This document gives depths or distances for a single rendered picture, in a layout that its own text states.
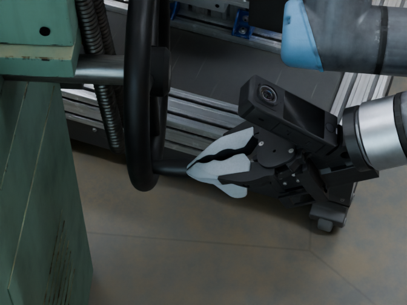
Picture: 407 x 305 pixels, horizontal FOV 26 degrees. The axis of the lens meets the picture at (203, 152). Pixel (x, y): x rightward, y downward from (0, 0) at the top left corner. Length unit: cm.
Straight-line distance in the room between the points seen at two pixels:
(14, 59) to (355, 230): 109
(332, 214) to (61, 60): 98
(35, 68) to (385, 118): 39
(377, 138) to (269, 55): 106
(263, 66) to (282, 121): 103
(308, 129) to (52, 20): 31
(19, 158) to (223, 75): 81
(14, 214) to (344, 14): 50
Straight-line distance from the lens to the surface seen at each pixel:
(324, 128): 94
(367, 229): 193
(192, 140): 181
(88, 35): 105
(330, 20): 95
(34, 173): 126
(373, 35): 95
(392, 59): 96
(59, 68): 102
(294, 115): 92
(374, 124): 92
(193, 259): 186
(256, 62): 194
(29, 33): 101
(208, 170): 99
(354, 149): 93
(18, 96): 116
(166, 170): 104
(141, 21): 93
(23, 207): 122
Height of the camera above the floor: 156
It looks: 50 degrees down
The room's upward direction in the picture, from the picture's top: straight up
